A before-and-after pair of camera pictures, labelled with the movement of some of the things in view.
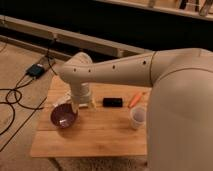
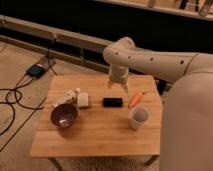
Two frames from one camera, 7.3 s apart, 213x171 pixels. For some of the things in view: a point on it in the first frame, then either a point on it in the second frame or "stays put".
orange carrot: x=135 y=99 stays put
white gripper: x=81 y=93 to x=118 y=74
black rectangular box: x=112 y=102 stays put
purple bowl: x=63 y=115 stays put
